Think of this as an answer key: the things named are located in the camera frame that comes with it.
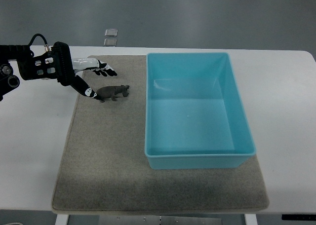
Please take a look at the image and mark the blue plastic box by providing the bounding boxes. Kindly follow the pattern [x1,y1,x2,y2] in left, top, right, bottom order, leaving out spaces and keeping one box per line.
[145,52,256,170]

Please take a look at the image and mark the metal table frame plate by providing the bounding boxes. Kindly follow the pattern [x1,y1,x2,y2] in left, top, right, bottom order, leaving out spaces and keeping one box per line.
[55,214,258,225]

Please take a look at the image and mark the grey felt mat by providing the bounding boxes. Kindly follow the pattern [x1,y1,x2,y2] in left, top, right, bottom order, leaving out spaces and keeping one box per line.
[51,56,269,214]

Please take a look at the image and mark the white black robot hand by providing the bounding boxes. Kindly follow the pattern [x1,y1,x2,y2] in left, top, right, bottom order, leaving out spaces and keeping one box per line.
[16,42,117,100]

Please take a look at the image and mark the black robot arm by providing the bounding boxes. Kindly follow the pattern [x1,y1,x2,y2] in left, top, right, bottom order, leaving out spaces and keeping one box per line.
[0,33,57,100]

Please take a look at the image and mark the clear floor socket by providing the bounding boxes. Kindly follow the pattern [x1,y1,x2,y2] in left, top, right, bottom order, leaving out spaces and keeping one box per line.
[104,29,118,37]
[103,38,117,47]

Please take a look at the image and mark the clear floor socket lower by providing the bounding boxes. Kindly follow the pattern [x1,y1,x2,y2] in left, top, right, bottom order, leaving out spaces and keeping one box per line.
[103,38,117,47]

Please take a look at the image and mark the clear floor socket upper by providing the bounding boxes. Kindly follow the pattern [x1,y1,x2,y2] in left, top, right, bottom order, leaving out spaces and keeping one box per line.
[104,29,118,37]

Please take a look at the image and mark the brown hippo toy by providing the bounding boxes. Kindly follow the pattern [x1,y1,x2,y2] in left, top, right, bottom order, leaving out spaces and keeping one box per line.
[96,85,130,103]

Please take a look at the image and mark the black table control panel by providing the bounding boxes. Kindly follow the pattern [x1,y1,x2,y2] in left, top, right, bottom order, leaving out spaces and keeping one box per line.
[281,214,316,221]

